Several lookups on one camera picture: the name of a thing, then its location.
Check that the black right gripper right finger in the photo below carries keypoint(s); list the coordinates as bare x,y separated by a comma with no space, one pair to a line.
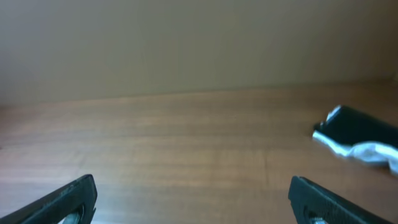
312,203

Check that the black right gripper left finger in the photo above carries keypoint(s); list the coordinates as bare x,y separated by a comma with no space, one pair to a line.
72,203

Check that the black garment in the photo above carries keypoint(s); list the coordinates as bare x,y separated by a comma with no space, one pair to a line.
347,126

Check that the white garment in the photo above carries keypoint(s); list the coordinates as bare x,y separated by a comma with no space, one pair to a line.
375,154

